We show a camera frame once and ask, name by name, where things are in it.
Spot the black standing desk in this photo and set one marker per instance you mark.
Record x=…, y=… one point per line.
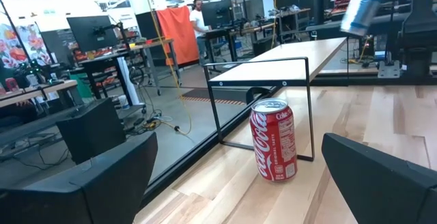
x=102, y=61

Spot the light wooden desk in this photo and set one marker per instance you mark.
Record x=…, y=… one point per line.
x=41, y=89

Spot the dark grey desk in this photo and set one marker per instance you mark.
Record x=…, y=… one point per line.
x=385, y=19

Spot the black small robot arm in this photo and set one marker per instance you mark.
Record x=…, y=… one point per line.
x=29, y=69

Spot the rack with orange bins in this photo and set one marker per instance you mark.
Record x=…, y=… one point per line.
x=102, y=51

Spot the blue silver slim energy can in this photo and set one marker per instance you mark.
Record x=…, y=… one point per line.
x=363, y=5

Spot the orange red fabric screen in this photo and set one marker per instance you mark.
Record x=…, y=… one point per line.
x=177, y=36

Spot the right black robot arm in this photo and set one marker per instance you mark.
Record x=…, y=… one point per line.
x=420, y=29

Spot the wooden shelf with black frame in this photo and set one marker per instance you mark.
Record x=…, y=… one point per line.
x=283, y=65

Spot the person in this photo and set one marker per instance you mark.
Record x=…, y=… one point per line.
x=197, y=20

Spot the long wooden workbench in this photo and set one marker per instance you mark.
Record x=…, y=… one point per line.
x=252, y=29

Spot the floral pattern poster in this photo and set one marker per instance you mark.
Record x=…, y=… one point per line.
x=30, y=43

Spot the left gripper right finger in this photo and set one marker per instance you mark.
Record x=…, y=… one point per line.
x=382, y=193

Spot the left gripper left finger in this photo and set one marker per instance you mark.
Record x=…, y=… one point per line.
x=75, y=200

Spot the black computer monitor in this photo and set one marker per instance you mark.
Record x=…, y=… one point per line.
x=217, y=14
x=92, y=32

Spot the black mat hazard stripe edge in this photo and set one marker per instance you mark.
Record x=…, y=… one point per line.
x=211, y=94

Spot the black partition panel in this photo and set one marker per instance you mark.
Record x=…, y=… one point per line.
x=145, y=29

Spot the green storage bin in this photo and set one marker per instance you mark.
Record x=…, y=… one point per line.
x=81, y=85

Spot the red Coca-Cola can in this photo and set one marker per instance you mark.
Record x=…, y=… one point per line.
x=273, y=142

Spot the wooden top rolling desk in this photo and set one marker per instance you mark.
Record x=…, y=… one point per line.
x=157, y=43

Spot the white paper cup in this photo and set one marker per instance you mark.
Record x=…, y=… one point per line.
x=124, y=102

